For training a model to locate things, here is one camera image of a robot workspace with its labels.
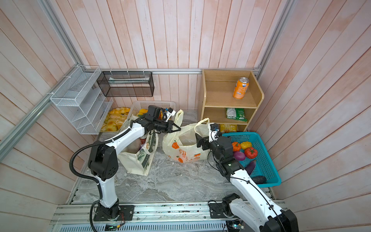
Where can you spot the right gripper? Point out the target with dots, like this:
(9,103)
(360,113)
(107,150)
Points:
(206,142)

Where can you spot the orange soda can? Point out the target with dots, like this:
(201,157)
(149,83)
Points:
(241,88)

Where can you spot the yellow bread tray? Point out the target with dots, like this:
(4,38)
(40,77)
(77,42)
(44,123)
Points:
(115,119)

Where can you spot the red toy tomato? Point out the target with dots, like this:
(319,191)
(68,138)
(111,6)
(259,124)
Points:
(251,153)

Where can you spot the purple toy onion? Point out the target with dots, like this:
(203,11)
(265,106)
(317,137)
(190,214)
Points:
(240,156)

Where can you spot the yellow toy fruit left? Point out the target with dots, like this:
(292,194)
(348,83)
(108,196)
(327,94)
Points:
(142,112)

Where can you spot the teal plastic basket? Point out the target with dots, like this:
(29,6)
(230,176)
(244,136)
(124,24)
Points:
(264,165)

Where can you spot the wooden shelf unit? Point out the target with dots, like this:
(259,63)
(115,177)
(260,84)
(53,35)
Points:
(216,95)

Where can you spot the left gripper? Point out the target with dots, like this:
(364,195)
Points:
(169,129)

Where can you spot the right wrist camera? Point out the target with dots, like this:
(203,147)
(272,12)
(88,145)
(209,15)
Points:
(214,130)

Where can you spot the dark green toy cucumber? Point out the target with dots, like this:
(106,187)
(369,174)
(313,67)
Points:
(259,180)

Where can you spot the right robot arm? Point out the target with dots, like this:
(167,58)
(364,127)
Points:
(262,214)

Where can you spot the black wire mesh basket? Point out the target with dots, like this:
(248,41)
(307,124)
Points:
(126,83)

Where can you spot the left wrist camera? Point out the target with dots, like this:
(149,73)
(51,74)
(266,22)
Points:
(168,114)

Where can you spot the green snack packet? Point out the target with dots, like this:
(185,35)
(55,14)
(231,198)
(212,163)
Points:
(236,114)

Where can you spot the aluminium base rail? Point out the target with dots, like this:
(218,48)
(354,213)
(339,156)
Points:
(142,213)

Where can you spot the yellow chips packet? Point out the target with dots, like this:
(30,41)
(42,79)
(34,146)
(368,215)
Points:
(226,128)

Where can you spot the yellow plastic grocery bag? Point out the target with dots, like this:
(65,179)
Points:
(181,146)

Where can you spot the white plastic fruit basket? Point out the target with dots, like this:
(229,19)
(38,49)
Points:
(138,105)

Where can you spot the white wire mesh shelf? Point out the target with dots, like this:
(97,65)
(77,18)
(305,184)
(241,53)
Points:
(81,100)

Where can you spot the yellow toy pepper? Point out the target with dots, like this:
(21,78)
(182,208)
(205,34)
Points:
(245,145)

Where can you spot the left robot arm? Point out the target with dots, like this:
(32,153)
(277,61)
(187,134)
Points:
(103,161)

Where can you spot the cream canvas tote bag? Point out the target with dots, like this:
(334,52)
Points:
(137,157)

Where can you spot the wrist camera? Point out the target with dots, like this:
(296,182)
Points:
(168,114)
(214,130)

